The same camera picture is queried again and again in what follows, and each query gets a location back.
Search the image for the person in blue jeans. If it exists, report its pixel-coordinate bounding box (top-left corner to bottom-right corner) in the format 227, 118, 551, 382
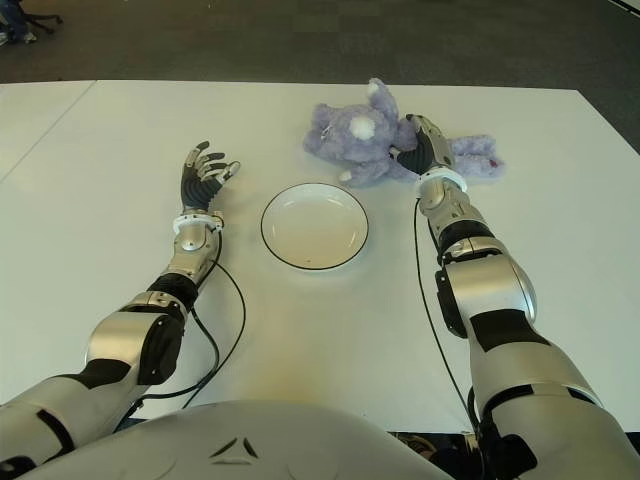
0, 0, 37, 47

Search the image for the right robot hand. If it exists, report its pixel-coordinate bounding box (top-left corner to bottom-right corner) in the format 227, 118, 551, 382
389, 113, 457, 178

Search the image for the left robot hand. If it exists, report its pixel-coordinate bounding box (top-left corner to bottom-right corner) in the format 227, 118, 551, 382
178, 141, 242, 216

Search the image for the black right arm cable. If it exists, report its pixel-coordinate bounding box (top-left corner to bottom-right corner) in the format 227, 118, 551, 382
411, 197, 481, 451

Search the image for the purple plush doll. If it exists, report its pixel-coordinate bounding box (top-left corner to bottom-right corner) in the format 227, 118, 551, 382
302, 77, 507, 189

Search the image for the white plate black rim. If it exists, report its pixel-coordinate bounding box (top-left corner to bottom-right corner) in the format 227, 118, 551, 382
259, 183, 371, 275

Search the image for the black office chair base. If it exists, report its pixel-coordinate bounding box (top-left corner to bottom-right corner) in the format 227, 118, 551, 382
22, 7, 65, 37

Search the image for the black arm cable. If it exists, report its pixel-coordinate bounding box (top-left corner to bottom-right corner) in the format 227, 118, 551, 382
411, 197, 481, 451
112, 227, 247, 431

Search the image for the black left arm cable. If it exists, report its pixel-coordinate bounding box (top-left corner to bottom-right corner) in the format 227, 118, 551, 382
112, 227, 247, 431

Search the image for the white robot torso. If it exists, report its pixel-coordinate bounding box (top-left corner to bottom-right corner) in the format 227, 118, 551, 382
22, 398, 444, 480

